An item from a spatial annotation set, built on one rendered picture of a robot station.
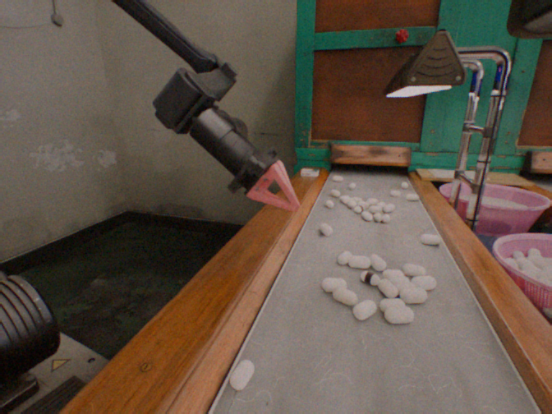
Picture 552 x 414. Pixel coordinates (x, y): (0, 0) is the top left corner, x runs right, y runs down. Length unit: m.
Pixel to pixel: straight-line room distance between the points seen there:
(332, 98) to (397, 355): 1.06
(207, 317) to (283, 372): 0.11
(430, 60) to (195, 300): 0.46
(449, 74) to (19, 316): 0.65
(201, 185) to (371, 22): 1.70
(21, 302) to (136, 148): 2.38
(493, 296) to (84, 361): 0.80
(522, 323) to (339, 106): 1.01
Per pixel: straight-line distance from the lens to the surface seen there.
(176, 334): 0.40
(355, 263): 0.56
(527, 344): 0.46
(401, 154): 1.27
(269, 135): 2.21
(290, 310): 0.46
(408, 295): 0.49
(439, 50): 0.53
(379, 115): 1.31
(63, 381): 0.85
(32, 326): 0.52
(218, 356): 0.38
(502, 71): 0.78
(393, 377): 0.39
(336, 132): 1.32
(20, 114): 2.50
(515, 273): 0.62
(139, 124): 2.77
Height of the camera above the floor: 1.01
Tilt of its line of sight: 18 degrees down
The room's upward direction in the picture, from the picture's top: straight up
